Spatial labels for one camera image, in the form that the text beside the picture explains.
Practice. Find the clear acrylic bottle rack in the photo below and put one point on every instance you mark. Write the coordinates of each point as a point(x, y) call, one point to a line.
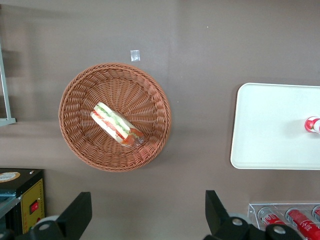
point(252, 212)

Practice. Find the cream plastic tray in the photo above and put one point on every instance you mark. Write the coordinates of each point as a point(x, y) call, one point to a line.
point(270, 130)

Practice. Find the triangle sandwich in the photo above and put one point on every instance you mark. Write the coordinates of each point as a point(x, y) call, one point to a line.
point(113, 122)

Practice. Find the red white yogurt cup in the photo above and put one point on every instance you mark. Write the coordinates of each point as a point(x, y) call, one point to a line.
point(312, 125)

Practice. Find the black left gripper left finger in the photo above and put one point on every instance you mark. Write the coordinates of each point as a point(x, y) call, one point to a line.
point(72, 217)

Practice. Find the clear tape piece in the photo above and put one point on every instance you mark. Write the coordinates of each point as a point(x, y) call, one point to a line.
point(135, 55)

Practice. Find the round brown wicker basket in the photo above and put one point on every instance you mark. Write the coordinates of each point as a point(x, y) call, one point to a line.
point(80, 140)

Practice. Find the black appliance with yellow panel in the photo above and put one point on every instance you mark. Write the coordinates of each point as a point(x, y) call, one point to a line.
point(27, 185)

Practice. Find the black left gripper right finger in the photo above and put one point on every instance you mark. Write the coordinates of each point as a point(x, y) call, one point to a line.
point(220, 217)

